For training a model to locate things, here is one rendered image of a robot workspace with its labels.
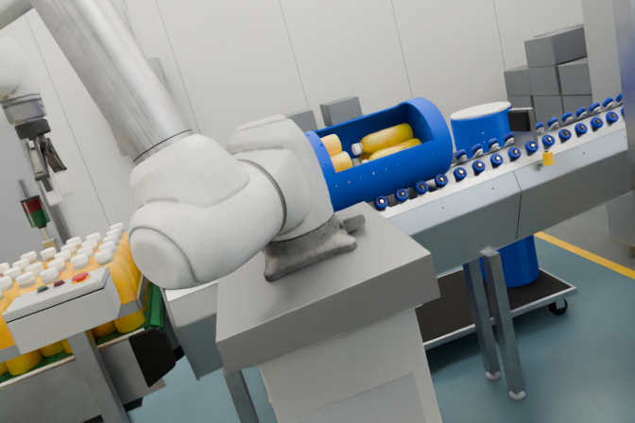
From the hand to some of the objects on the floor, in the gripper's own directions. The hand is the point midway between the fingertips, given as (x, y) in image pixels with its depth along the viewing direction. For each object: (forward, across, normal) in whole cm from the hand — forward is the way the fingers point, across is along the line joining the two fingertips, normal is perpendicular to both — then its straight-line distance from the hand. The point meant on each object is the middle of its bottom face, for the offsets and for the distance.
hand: (60, 195), depth 120 cm
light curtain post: (+128, -28, -168) cm, 212 cm away
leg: (+127, -2, -25) cm, 130 cm away
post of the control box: (+127, -24, +2) cm, 130 cm away
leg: (+127, -2, -123) cm, 177 cm away
